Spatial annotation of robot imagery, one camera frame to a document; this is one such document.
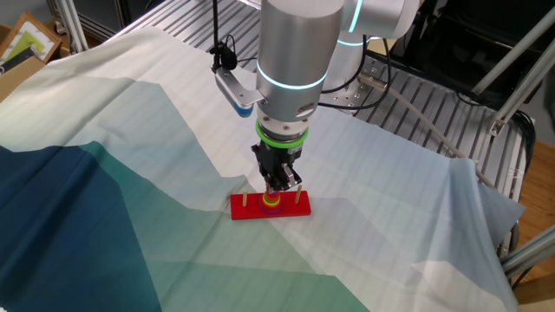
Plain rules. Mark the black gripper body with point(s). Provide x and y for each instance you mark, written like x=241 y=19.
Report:
x=277 y=158

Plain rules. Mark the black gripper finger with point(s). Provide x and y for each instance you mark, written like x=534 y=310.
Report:
x=289 y=177
x=267 y=180

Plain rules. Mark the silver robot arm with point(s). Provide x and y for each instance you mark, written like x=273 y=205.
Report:
x=299 y=43

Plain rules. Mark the red Hanoi base with pegs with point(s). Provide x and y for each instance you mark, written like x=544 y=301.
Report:
x=295 y=210

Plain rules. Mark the silver robot mounting plate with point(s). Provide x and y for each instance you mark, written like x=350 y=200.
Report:
x=351 y=97

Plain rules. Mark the blue green white tablecloth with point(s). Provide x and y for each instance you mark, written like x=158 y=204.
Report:
x=130 y=195

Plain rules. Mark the tan wooden board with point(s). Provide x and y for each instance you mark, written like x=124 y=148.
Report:
x=401 y=45

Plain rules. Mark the black chair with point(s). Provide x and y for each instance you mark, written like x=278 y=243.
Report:
x=468 y=39

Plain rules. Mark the brown cardboard box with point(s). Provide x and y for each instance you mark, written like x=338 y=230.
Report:
x=17 y=80

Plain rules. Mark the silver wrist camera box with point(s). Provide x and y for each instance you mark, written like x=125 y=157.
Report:
x=236 y=93

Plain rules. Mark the aluminium frame post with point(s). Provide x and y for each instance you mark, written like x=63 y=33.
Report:
x=71 y=21
x=529 y=253
x=524 y=92

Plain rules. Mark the thin aluminium frame brace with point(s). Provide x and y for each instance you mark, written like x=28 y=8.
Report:
x=513 y=55

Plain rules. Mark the wooden picture frame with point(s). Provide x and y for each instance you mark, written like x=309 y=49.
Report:
x=26 y=41

